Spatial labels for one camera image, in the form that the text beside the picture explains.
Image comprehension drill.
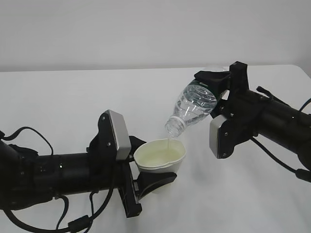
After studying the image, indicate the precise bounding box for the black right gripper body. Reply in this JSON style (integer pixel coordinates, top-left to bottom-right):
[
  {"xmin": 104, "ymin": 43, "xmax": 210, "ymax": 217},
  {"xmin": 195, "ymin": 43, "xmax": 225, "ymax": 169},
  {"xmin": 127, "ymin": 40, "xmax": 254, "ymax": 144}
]
[{"xmin": 226, "ymin": 61, "xmax": 265, "ymax": 143}]

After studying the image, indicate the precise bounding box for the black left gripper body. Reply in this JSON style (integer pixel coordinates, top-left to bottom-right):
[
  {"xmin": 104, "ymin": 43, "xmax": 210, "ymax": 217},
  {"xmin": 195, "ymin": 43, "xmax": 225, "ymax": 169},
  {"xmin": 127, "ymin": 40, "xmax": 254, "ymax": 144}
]
[{"xmin": 86, "ymin": 134, "xmax": 143, "ymax": 218}]

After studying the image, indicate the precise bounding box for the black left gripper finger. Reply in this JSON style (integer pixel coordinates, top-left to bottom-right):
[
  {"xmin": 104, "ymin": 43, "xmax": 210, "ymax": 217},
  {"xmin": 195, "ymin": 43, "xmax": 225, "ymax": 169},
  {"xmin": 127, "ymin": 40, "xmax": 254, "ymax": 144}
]
[
  {"xmin": 134, "ymin": 172, "xmax": 177, "ymax": 200},
  {"xmin": 129, "ymin": 135, "xmax": 146, "ymax": 156}
]

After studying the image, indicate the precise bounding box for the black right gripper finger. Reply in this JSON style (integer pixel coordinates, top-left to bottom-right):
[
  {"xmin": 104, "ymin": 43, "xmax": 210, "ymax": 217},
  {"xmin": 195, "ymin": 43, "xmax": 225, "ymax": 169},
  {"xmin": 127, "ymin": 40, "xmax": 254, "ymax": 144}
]
[
  {"xmin": 194, "ymin": 71, "xmax": 231, "ymax": 94},
  {"xmin": 210, "ymin": 99, "xmax": 230, "ymax": 119}
]

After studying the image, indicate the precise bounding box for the clear green-label water bottle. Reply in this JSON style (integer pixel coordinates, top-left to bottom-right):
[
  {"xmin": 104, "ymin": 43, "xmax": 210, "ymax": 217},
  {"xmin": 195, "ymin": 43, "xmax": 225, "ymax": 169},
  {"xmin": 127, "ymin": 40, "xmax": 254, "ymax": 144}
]
[{"xmin": 165, "ymin": 78, "xmax": 224, "ymax": 139}]

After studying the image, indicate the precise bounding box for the white paper cup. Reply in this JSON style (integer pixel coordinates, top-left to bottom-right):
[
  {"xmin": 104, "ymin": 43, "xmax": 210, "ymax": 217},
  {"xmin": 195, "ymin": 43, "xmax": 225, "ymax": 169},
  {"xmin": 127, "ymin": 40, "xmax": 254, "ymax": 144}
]
[{"xmin": 134, "ymin": 138, "xmax": 187, "ymax": 195}]

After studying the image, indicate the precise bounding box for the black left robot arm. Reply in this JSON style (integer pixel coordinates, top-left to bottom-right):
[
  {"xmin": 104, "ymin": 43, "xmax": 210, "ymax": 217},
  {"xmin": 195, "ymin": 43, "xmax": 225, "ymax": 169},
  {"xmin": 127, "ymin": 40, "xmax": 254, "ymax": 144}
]
[{"xmin": 0, "ymin": 133, "xmax": 177, "ymax": 217}]

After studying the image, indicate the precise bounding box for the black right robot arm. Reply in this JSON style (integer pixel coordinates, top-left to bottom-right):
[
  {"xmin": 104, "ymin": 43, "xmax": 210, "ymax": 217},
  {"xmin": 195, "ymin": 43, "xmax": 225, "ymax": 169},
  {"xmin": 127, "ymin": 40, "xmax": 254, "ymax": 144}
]
[{"xmin": 194, "ymin": 62, "xmax": 311, "ymax": 170}]

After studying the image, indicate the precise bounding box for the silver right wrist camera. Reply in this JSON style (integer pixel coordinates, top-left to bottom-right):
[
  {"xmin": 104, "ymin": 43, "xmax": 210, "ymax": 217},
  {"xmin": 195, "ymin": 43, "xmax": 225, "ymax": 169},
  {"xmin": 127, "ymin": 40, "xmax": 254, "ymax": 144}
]
[{"xmin": 209, "ymin": 115, "xmax": 242, "ymax": 159}]

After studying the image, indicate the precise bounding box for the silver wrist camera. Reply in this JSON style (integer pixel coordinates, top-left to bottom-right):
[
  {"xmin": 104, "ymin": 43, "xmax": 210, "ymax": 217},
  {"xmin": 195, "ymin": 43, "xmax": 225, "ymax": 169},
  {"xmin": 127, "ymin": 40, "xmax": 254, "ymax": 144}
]
[
  {"xmin": 98, "ymin": 109, "xmax": 131, "ymax": 161},
  {"xmin": 209, "ymin": 115, "xmax": 242, "ymax": 159}
]

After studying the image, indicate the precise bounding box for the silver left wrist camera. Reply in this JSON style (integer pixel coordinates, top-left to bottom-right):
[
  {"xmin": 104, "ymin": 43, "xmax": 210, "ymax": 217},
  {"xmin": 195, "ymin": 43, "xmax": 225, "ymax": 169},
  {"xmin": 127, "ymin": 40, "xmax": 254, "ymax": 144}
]
[{"xmin": 98, "ymin": 109, "xmax": 131, "ymax": 161}]

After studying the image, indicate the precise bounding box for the black left camera cable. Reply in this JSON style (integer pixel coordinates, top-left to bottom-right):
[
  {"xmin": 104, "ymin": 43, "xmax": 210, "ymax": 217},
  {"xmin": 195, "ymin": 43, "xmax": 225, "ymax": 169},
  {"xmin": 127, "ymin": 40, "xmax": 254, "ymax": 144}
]
[{"xmin": 0, "ymin": 126, "xmax": 115, "ymax": 233}]

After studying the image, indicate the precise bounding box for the black camera cable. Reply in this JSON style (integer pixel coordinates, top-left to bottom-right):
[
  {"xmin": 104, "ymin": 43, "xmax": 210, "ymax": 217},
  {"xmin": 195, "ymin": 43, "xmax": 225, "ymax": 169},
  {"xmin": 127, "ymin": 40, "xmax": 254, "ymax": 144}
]
[
  {"xmin": 251, "ymin": 86, "xmax": 311, "ymax": 182},
  {"xmin": 0, "ymin": 126, "xmax": 115, "ymax": 233}
]

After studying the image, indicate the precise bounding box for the black right camera cable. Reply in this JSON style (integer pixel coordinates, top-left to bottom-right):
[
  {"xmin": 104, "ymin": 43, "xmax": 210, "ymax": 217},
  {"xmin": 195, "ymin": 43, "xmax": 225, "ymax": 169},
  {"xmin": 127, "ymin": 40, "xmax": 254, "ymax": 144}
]
[{"xmin": 251, "ymin": 86, "xmax": 311, "ymax": 182}]

